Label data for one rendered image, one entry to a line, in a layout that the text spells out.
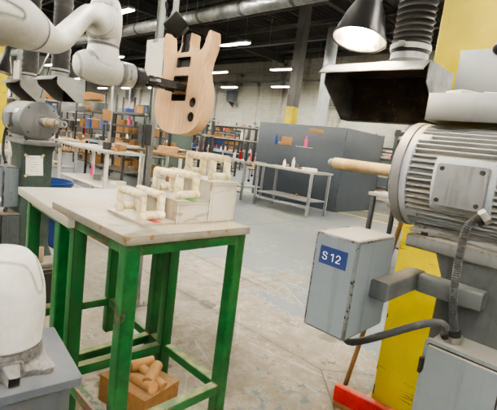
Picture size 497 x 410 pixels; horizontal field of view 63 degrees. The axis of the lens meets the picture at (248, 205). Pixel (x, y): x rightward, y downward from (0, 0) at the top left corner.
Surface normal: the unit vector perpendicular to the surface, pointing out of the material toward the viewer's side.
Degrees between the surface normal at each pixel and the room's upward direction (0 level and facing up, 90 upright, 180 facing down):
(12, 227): 90
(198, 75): 88
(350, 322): 90
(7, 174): 90
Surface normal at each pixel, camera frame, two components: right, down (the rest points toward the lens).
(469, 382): -0.70, 0.02
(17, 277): 0.76, -0.17
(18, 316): 0.73, 0.16
